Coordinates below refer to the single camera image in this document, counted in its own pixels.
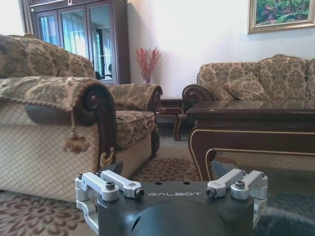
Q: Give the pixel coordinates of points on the dark wood glass-door cabinet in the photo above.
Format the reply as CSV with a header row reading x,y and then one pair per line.
x,y
81,37

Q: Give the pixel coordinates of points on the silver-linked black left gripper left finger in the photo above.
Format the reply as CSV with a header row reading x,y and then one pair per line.
x,y
115,181

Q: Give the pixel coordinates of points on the gold-framed landscape painting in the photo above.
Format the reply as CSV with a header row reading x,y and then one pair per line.
x,y
280,14

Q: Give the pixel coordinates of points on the brocade armrest cover with tassel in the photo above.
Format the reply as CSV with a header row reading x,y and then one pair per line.
x,y
49,88

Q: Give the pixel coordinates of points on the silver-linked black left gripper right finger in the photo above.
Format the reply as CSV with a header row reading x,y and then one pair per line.
x,y
226,182

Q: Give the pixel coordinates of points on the brocade throw cushion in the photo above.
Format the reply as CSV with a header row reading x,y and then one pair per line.
x,y
246,88

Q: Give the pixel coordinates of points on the brocade sofa with carved wood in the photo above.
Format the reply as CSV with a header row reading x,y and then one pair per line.
x,y
283,78

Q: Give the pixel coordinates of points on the red flower branches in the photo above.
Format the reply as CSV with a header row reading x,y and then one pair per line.
x,y
148,60

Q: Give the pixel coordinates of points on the floral patterned rug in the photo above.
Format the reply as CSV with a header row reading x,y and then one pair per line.
x,y
37,216

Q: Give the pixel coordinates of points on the small dark wood side table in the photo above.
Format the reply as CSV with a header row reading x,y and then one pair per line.
x,y
172,108

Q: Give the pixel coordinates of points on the clear glass vase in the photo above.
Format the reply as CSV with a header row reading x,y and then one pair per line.
x,y
147,79

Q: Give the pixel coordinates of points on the dark wood coffee table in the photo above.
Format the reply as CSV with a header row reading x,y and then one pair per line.
x,y
246,123

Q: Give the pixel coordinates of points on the brocade armchair with carved wood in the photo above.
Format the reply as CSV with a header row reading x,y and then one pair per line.
x,y
133,127

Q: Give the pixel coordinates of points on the brown curtain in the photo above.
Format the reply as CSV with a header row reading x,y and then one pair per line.
x,y
24,17

